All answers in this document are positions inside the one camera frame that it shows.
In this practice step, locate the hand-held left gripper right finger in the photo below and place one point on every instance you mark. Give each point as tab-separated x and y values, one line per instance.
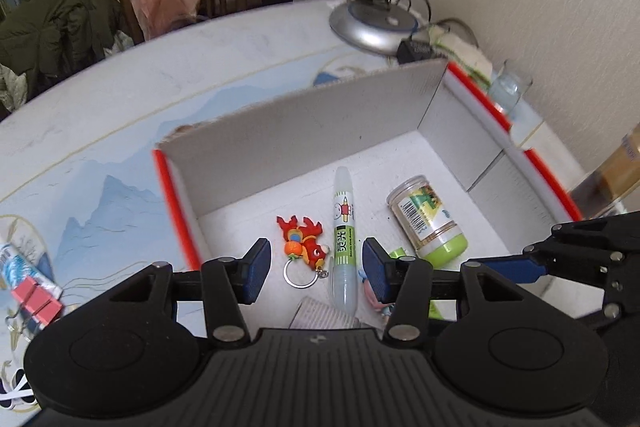
377	274

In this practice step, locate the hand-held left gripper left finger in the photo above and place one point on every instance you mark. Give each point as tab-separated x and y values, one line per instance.
257	269

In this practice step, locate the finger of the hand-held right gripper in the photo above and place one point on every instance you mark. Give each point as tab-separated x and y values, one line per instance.
505	268
595	231

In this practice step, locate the small pink white item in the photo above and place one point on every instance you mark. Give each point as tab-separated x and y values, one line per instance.
371	294

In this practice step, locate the white glue tube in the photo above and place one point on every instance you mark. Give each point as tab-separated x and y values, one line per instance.
344	247

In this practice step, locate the clear jar green lid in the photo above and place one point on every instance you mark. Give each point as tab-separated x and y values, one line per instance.
425	217

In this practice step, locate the red cardboard box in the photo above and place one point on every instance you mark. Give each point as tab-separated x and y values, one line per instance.
310	132

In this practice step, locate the pink binder clip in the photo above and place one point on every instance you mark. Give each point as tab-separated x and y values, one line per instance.
37	302

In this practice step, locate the white tube blue print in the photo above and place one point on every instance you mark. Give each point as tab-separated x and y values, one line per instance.
15	264

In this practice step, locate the tall clear bottle brown contents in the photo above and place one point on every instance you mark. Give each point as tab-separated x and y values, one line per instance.
617	167

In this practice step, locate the white patterned packet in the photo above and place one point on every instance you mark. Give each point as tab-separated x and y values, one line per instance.
320	314

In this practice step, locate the clear drinking glass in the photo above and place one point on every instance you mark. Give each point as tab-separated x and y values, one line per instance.
507	89

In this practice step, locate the green white cloth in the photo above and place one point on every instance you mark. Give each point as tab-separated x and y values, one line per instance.
462	52

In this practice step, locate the black power adapter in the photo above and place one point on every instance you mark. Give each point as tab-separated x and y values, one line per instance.
415	51

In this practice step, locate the pale quilted jacket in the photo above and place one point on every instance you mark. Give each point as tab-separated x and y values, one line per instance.
10	89

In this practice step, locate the olive green jacket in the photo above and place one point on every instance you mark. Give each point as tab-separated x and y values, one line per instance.
55	22

